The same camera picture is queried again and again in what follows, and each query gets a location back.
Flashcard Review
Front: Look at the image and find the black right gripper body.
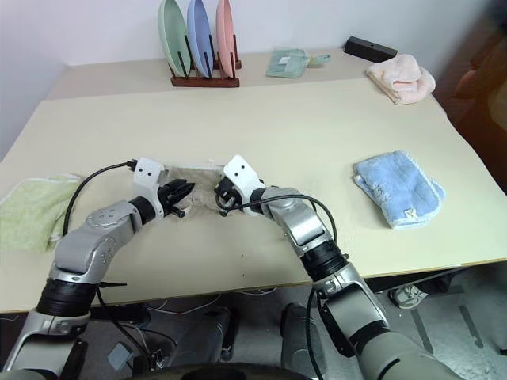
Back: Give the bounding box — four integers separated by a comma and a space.
216, 177, 243, 209

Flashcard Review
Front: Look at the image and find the black power strip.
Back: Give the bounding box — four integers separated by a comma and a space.
88, 304, 150, 325

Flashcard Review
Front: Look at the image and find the beige towel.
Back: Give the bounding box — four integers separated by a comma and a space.
164, 158, 247, 219

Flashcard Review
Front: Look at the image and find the pink plate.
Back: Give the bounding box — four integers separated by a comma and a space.
215, 0, 238, 78

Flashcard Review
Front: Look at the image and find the pink towel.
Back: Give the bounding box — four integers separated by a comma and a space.
364, 54, 437, 106

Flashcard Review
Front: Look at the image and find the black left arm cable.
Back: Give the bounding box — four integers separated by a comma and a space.
62, 158, 138, 239

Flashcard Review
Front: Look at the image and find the black rectangular box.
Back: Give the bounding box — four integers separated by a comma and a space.
343, 36, 399, 63

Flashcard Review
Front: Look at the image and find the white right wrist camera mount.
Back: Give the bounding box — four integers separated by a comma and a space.
223, 155, 265, 217

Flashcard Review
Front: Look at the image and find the dark rounded robot leg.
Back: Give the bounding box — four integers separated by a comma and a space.
280, 302, 318, 370
173, 306, 241, 366

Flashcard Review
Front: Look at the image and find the white sneaker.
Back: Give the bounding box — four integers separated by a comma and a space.
387, 284, 429, 310

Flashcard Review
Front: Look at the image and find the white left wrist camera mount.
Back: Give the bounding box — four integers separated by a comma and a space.
132, 157, 170, 219

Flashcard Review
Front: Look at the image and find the teal folded cloth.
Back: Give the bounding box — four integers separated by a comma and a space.
265, 47, 332, 79

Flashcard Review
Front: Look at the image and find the green plate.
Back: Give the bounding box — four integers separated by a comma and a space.
157, 0, 193, 78

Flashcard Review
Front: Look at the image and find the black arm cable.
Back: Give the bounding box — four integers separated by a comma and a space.
62, 158, 138, 239
215, 192, 339, 379

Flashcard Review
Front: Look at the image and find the brown wooden dish rack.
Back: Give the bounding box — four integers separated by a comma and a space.
170, 33, 242, 89

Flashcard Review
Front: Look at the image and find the blue plate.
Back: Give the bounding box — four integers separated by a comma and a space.
185, 0, 217, 78

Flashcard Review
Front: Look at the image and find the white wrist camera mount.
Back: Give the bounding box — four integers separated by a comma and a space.
132, 157, 170, 219
223, 155, 265, 217

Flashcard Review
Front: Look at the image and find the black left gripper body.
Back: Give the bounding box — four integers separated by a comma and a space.
157, 180, 181, 217

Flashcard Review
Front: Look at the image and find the light green towel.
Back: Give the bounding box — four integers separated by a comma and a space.
0, 173, 82, 254

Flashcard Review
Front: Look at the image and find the light blue towel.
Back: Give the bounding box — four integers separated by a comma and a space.
352, 149, 448, 231

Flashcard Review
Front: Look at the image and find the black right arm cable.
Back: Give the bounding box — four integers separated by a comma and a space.
215, 192, 339, 379

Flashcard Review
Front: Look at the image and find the brown wooden furniture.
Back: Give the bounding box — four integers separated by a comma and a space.
446, 18, 507, 169

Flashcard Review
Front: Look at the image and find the small grey box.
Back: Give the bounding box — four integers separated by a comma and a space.
107, 343, 134, 370

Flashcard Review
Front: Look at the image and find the white floor cable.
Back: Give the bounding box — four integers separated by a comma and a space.
145, 286, 279, 317

